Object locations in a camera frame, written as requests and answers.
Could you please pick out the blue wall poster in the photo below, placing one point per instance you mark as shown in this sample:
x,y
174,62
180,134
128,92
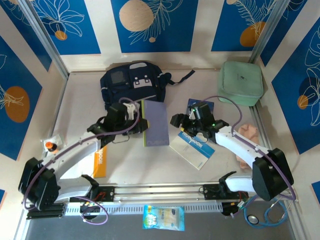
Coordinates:
x,y
2,197
316,190

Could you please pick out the blue snack packet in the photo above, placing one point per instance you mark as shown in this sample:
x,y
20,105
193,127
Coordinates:
x,y
163,217

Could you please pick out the blue poster white leaf outline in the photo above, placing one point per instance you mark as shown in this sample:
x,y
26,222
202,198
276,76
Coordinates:
x,y
20,32
287,30

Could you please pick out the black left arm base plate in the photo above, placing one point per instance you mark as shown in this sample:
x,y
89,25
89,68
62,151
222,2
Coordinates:
x,y
107,193

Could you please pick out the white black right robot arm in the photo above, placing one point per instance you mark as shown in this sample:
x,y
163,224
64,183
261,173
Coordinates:
x,y
240,147

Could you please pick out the white blue notebook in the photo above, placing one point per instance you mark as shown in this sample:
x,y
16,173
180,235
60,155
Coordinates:
x,y
195,155

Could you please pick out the blue poster white flower outline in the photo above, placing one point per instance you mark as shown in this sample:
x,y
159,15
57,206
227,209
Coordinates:
x,y
87,25

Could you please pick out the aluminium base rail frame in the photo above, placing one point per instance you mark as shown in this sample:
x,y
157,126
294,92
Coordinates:
x,y
162,193

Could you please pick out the purple notebook green spine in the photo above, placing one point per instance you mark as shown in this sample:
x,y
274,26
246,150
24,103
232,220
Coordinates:
x,y
156,125

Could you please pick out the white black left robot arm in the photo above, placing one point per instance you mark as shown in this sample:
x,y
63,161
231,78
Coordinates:
x,y
75,152

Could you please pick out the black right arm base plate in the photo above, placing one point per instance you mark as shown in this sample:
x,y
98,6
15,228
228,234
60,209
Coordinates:
x,y
211,192

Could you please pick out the mint green zip pouch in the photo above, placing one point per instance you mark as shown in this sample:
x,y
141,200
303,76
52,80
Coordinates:
x,y
240,82

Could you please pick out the navy blue backpack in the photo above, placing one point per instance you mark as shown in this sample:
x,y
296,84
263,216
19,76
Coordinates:
x,y
155,90

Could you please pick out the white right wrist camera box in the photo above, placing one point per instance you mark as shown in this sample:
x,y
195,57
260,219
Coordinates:
x,y
192,114

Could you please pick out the blue poster orange circle leaf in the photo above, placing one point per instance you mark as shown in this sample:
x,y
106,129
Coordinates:
x,y
20,75

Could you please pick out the orange capped bottle in bag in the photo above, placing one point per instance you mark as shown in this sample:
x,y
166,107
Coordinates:
x,y
52,147

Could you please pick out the blue poster beige circle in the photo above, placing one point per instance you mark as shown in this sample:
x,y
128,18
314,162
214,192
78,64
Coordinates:
x,y
175,30

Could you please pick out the Animal Farm paperback book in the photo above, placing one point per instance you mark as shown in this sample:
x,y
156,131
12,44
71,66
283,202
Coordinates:
x,y
192,103

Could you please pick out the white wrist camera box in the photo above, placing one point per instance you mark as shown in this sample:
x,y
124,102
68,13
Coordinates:
x,y
130,111
192,114

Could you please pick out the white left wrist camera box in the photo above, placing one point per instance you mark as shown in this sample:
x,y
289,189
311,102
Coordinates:
x,y
130,111

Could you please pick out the blue poster dark circle leaf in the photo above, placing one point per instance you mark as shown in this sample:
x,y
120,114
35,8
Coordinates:
x,y
287,112

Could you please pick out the black ribbed bar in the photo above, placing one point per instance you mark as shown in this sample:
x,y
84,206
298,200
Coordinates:
x,y
46,213

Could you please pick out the blue stethoscope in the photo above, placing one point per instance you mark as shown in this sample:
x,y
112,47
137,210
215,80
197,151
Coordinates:
x,y
253,219

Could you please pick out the pink beige cloth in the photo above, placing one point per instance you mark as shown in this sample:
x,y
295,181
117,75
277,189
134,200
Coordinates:
x,y
248,131

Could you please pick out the aluminium corner post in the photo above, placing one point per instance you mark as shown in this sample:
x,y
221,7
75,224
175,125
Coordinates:
x,y
42,37
270,30

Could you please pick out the orange notebook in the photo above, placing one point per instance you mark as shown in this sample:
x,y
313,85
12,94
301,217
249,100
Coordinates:
x,y
101,165

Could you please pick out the blue poster orange circle feather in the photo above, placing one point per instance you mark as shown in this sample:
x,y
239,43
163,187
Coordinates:
x,y
225,25

